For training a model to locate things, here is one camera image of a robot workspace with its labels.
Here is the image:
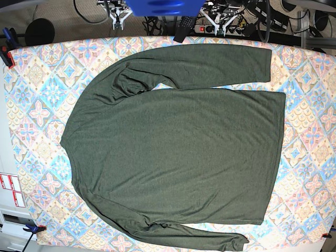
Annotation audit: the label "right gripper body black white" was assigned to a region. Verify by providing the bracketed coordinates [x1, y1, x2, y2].
[97, 0, 133, 29]

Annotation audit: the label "blue clamp upper left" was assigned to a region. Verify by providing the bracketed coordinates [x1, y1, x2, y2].
[1, 27, 16, 69]

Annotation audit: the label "dark green long-sleeve shirt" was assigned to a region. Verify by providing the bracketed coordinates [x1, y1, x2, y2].
[60, 44, 286, 251]

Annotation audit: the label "red white labels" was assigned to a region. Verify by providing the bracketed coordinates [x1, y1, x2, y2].
[0, 173, 25, 208]

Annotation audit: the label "black remote control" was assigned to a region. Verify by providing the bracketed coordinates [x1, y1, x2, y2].
[173, 16, 196, 43]

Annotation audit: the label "black round stand base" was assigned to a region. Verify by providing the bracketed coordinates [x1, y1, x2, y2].
[25, 18, 55, 46]

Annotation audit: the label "red clamp lower right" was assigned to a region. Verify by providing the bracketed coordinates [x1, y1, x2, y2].
[322, 233, 332, 238]

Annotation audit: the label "blue clamp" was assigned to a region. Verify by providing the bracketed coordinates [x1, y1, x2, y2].
[1, 27, 16, 69]
[22, 224, 47, 252]

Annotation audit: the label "white power strip red switch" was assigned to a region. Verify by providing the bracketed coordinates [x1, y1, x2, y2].
[194, 24, 243, 36]

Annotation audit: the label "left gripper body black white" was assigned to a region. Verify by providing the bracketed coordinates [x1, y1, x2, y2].
[199, 5, 244, 35]

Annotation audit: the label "blue clamp lower left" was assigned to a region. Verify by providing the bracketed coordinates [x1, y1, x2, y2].
[22, 224, 47, 252]

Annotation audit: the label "patterned pastel tablecloth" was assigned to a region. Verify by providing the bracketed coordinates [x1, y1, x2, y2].
[1, 37, 335, 251]

